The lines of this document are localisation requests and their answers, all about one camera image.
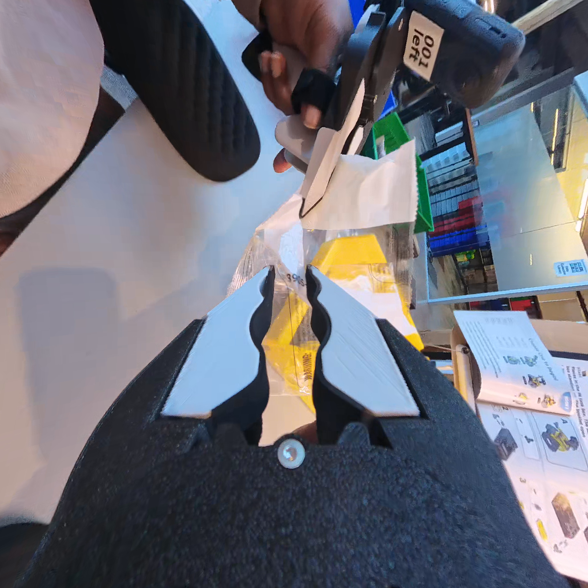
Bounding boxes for green bin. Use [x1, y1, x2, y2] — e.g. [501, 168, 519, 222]
[371, 111, 434, 235]

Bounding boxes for storage shelf with bins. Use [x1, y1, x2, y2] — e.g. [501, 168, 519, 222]
[421, 138, 501, 318]

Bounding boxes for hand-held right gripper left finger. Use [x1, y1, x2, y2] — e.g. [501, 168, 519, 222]
[161, 267, 276, 443]

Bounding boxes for person's left hand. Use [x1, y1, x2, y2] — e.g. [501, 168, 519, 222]
[232, 0, 356, 175]

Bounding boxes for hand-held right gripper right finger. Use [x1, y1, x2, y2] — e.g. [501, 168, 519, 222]
[305, 265, 421, 443]

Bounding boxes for large clear labelled bag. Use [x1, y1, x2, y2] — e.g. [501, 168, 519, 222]
[225, 138, 425, 405]

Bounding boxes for instruction booklet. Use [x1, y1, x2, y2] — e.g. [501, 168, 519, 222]
[450, 310, 588, 581]

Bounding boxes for blue bin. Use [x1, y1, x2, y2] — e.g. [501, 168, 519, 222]
[348, 0, 400, 120]

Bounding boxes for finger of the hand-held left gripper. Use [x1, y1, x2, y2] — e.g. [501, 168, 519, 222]
[297, 78, 366, 219]

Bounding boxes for person's dark pants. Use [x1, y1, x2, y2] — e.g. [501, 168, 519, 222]
[0, 522, 47, 588]

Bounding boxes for person's beige sweatshirt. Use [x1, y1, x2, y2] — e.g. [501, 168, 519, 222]
[0, 0, 138, 249]

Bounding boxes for black textured pad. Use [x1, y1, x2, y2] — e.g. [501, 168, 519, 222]
[88, 0, 263, 183]

